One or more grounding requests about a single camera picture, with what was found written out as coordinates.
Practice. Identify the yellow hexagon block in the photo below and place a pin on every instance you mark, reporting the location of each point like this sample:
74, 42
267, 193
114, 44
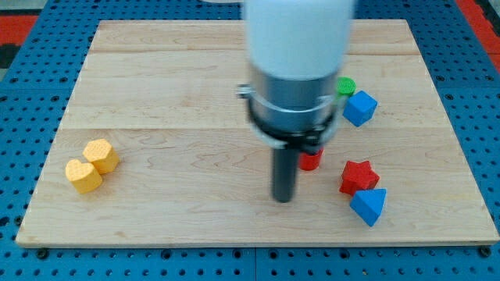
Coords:
102, 155

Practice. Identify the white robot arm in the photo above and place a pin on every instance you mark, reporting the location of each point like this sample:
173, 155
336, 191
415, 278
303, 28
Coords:
295, 52

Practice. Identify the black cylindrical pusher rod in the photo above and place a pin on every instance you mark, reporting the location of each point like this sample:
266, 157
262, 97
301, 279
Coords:
284, 174

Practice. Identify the wooden board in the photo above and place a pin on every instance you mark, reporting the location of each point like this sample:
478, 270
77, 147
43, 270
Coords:
193, 174

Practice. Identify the red cylinder block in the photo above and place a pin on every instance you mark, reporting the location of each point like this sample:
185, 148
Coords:
309, 162

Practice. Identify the blue cube block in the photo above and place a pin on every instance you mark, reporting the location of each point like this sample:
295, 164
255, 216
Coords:
360, 108

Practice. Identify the yellow heart block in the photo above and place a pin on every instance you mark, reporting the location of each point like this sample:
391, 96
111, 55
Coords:
83, 176

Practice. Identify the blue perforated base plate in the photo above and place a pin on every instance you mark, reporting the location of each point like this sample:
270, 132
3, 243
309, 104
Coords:
38, 84

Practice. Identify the green circle block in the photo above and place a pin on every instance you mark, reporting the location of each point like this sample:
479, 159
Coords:
346, 86

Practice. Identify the blue triangle block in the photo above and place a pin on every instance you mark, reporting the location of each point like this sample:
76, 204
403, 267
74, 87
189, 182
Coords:
369, 204

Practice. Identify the red star block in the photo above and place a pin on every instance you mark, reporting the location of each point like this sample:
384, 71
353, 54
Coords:
358, 176

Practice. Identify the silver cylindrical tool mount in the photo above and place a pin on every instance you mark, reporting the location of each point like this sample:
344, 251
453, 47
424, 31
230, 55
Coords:
298, 114

